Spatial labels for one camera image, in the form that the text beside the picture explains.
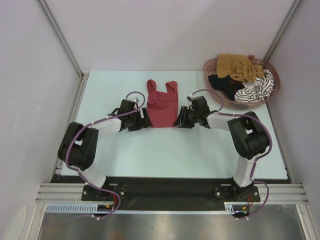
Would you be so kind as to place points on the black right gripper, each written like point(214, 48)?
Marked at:
point(181, 121)

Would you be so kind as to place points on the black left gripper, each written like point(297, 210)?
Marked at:
point(143, 123)

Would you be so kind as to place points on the red tank top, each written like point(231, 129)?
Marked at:
point(162, 107)

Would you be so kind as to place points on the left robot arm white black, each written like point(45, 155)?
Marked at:
point(79, 145)

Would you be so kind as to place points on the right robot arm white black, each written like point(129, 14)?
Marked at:
point(250, 137)

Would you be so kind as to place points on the mustard yellow tank top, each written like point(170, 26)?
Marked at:
point(238, 67)

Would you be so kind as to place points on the black white striped tank top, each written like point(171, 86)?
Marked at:
point(260, 90)

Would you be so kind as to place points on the pink translucent laundry basket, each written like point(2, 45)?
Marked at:
point(210, 69)

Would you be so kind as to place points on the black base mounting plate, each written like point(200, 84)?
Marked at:
point(170, 194)

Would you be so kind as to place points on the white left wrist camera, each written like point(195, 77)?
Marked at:
point(135, 99)

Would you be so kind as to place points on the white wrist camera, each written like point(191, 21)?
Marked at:
point(190, 97)
point(135, 99)

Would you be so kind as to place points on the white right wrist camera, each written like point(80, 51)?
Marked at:
point(190, 97)

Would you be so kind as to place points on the grey slotted cable duct right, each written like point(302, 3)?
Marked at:
point(237, 207)

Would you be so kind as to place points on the grey slotted cable duct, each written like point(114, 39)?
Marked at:
point(79, 208)
point(237, 207)

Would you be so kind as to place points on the grey slotted cable duct left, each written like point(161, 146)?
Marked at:
point(79, 208)

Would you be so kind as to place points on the aluminium frame rail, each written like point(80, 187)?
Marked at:
point(60, 193)

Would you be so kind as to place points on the left aluminium corner post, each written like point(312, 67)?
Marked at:
point(49, 16)

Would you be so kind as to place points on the aluminium corner post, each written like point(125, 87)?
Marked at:
point(283, 27)
point(49, 16)

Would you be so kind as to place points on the right aluminium corner post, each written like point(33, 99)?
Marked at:
point(283, 27)

